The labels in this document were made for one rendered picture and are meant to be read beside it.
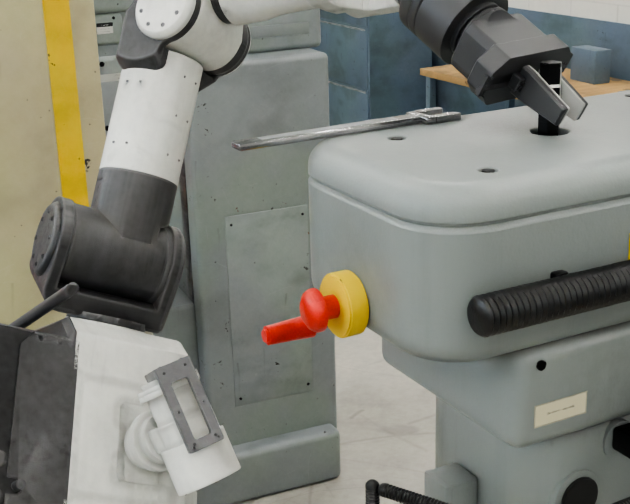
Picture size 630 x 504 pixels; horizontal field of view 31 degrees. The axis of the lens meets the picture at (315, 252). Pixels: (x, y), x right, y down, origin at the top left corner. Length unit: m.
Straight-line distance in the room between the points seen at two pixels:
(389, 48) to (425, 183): 7.55
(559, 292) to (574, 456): 0.23
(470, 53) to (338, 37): 7.66
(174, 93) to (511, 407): 0.52
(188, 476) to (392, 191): 0.35
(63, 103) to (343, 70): 6.16
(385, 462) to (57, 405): 3.27
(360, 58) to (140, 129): 7.25
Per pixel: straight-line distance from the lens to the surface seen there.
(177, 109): 1.28
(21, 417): 1.13
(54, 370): 1.16
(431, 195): 0.92
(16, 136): 2.67
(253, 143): 1.05
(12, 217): 2.71
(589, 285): 0.96
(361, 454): 4.41
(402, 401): 4.81
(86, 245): 1.23
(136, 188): 1.25
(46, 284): 1.23
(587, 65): 6.99
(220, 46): 1.31
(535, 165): 0.98
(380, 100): 8.49
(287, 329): 1.11
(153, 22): 1.27
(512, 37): 1.11
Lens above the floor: 2.13
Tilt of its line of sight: 19 degrees down
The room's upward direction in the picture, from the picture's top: 2 degrees counter-clockwise
